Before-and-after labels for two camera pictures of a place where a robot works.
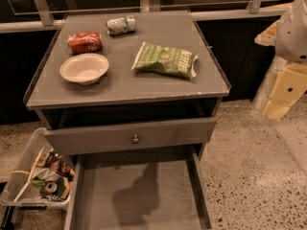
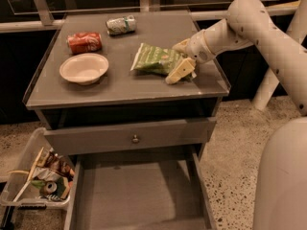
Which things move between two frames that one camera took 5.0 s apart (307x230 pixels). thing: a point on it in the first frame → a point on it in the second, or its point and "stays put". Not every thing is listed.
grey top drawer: (88, 139) stays put
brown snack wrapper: (59, 165) stays put
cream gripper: (293, 33) → (196, 49)
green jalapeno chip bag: (164, 59) stays put
